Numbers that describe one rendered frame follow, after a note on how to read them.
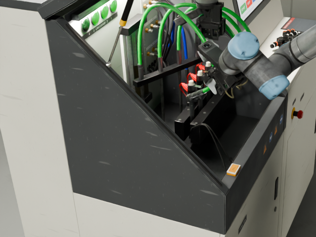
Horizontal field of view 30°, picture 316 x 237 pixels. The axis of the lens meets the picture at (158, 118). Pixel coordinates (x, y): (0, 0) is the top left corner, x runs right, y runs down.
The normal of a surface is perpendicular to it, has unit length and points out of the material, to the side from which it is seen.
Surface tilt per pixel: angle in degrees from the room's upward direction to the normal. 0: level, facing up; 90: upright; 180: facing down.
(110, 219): 90
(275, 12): 76
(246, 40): 45
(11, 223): 0
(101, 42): 90
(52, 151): 90
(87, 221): 90
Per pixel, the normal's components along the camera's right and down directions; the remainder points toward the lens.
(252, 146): -0.06, -0.86
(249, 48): 0.15, -0.26
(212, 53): -0.17, -0.63
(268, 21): 0.86, -0.03
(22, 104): -0.44, 0.48
